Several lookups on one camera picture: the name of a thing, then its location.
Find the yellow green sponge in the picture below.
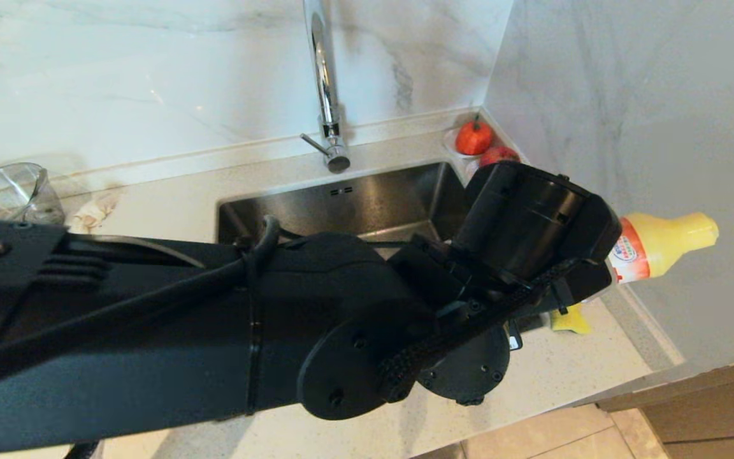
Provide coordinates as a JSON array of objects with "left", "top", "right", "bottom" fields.
[{"left": 550, "top": 303, "right": 593, "bottom": 335}]

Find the yellow-capped dish soap bottle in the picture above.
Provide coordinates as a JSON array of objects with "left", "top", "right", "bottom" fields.
[{"left": 608, "top": 212, "right": 720, "bottom": 286}]

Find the stainless steel sink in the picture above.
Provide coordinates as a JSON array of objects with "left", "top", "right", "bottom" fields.
[{"left": 216, "top": 159, "right": 546, "bottom": 333}]

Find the red apple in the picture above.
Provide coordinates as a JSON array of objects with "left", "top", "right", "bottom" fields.
[{"left": 479, "top": 145, "right": 521, "bottom": 168}]

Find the orange red tomato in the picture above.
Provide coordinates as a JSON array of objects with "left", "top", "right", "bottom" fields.
[{"left": 456, "top": 115, "right": 494, "bottom": 156}]

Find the light wooden cabinet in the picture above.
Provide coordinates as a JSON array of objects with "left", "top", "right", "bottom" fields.
[{"left": 596, "top": 354, "right": 734, "bottom": 459}]

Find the chrome faucet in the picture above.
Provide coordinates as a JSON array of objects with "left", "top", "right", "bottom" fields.
[{"left": 300, "top": 0, "right": 352, "bottom": 173}]

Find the crumpled white paper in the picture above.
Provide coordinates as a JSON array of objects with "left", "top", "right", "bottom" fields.
[{"left": 68, "top": 191, "right": 122, "bottom": 235}]

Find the clear glass bowl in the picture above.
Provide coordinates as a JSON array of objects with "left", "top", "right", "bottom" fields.
[{"left": 0, "top": 163, "right": 65, "bottom": 225}]

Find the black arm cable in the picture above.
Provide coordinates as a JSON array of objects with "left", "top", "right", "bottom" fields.
[{"left": 0, "top": 215, "right": 282, "bottom": 383}]

